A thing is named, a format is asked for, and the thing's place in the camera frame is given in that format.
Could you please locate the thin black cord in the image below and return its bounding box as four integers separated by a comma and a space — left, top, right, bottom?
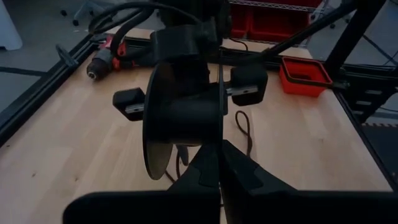
164, 110, 253, 184

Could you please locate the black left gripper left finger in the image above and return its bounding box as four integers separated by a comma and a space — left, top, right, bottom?
169, 143, 221, 224

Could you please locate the black frame clamp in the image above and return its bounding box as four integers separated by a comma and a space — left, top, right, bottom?
55, 44, 79, 68

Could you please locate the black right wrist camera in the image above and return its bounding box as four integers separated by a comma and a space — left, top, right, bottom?
150, 24, 220, 63

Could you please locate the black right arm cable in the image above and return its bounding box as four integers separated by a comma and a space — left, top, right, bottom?
88, 1, 203, 62

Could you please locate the red storage bin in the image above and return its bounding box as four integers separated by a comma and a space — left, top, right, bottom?
229, 4, 250, 39
248, 7, 323, 44

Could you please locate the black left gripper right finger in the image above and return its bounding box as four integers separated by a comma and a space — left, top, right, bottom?
221, 140, 296, 224

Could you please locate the wire shelf rack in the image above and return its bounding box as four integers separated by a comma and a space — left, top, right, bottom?
228, 0, 330, 13

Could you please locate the red black cordless drill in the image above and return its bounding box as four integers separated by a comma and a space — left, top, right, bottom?
86, 34, 137, 82

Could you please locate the red tray black insert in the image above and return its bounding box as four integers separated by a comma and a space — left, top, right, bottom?
278, 55, 334, 98

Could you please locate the black cord spool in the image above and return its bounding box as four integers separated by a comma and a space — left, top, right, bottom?
142, 55, 226, 182

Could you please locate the white floor unit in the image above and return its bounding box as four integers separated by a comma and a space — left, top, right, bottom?
0, 0, 23, 51

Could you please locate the office chair base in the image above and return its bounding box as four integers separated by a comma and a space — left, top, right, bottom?
60, 0, 131, 27

